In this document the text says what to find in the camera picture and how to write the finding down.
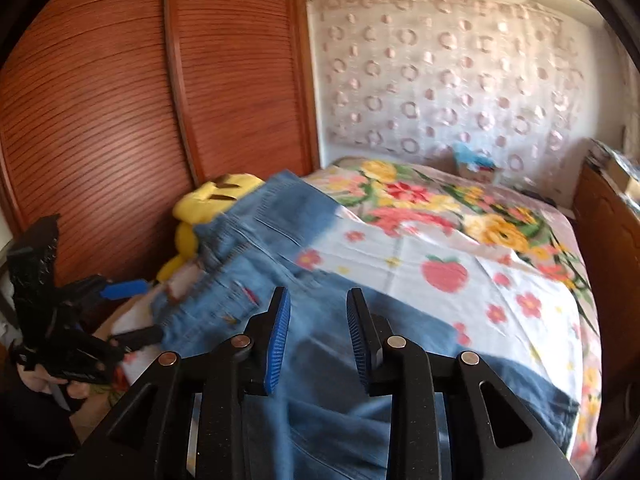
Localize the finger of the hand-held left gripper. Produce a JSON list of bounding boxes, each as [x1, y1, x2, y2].
[[60, 274, 151, 312], [107, 327, 164, 353]]

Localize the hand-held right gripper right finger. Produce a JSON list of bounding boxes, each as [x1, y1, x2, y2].
[[346, 287, 583, 480]]

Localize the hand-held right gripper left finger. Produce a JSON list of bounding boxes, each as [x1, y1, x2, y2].
[[60, 286, 292, 480]]

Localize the blue denim pants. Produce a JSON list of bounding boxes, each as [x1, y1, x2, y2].
[[150, 170, 583, 480]]

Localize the person's left forearm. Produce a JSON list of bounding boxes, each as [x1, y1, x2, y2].
[[0, 385, 86, 480]]

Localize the person's left hand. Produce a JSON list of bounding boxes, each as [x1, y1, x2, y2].
[[22, 362, 88, 413]]

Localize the white strawberry printed sheet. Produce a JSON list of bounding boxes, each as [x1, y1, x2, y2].
[[115, 210, 586, 411]]

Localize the yellow plush toy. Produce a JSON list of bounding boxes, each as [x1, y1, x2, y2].
[[155, 172, 266, 286]]

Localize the wooden louvered wardrobe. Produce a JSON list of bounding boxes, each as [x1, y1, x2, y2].
[[0, 0, 321, 311]]

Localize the floral blanket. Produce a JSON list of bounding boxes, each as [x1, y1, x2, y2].
[[305, 156, 603, 471]]

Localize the small printed cardboard box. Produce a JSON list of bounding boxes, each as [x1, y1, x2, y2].
[[457, 162, 501, 186]]

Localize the blue plastic bag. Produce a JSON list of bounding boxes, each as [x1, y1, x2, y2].
[[452, 142, 498, 167]]

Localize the wooden cabinet row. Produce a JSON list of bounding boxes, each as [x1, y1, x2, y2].
[[570, 162, 640, 401]]

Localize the circle patterned sheer curtain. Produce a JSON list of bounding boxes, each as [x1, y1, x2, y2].
[[310, 0, 586, 191]]

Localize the stack of flat packets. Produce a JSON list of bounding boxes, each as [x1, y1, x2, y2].
[[587, 139, 626, 171]]

